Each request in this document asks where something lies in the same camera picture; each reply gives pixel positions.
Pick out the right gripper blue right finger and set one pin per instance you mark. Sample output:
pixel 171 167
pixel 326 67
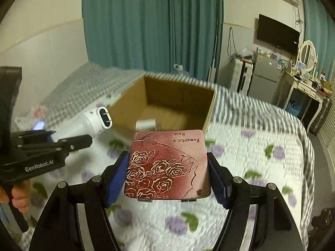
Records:
pixel 274 226

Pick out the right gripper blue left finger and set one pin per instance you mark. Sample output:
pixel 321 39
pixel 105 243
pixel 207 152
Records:
pixel 58 227

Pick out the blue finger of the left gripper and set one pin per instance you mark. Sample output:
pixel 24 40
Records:
pixel 71 143
pixel 51 137

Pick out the white cylindrical charger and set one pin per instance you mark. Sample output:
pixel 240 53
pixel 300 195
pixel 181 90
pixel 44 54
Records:
pixel 92 122

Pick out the red rose tin box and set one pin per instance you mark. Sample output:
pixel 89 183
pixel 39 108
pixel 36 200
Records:
pixel 168 165

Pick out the white power adapter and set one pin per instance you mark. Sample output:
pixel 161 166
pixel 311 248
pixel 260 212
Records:
pixel 147 125

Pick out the person's left hand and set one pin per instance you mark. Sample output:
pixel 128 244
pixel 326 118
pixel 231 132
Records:
pixel 21 196

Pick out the smartphone with lit screen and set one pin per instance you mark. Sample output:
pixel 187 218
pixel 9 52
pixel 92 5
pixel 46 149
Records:
pixel 40 125

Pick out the grey checkered bedsheet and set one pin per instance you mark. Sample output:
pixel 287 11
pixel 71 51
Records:
pixel 255 140

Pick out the white floral quilt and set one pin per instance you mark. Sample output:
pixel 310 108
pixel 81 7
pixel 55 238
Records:
pixel 158 188

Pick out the white louvered wardrobe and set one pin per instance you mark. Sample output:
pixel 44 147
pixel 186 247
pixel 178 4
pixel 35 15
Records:
pixel 328 128

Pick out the open cardboard box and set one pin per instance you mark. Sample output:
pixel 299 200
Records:
pixel 175 104

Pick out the water jug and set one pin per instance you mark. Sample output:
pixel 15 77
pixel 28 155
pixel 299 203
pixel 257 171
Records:
pixel 179 70

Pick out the dark suitcase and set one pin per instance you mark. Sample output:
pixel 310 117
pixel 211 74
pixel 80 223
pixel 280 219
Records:
pixel 321 117

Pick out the green curtain left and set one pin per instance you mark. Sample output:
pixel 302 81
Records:
pixel 155 35

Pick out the green curtain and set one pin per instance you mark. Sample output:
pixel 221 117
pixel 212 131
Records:
pixel 155 35
pixel 319 28

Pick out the white dressing table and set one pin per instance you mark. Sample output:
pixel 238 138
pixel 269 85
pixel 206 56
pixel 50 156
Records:
pixel 309 98

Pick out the white suitcase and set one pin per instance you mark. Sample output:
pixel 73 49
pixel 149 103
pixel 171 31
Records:
pixel 241 75

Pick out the silver mini fridge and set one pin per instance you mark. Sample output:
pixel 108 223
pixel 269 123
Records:
pixel 264 80

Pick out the white oval mirror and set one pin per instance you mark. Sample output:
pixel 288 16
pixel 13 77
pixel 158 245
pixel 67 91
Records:
pixel 307 57

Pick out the green curtain right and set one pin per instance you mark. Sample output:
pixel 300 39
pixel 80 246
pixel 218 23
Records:
pixel 319 28

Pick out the black wall television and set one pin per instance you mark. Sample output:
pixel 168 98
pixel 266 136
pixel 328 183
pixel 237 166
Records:
pixel 278 34

